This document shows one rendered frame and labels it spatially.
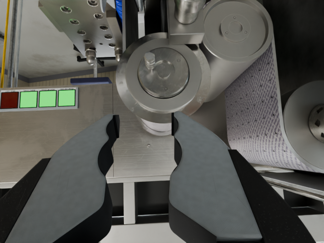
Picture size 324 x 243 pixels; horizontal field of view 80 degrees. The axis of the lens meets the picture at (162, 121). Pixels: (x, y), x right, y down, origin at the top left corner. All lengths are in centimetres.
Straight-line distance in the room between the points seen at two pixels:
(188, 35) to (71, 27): 39
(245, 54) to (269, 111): 10
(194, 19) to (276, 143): 23
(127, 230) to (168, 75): 50
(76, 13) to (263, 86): 45
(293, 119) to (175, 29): 22
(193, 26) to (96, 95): 44
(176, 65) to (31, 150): 56
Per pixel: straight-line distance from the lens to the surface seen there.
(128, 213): 65
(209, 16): 37
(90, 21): 59
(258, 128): 40
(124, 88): 31
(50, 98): 72
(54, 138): 70
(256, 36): 37
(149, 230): 66
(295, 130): 36
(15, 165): 76
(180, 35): 30
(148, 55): 27
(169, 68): 29
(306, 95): 38
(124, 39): 35
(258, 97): 40
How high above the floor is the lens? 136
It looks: 8 degrees down
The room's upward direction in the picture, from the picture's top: 177 degrees clockwise
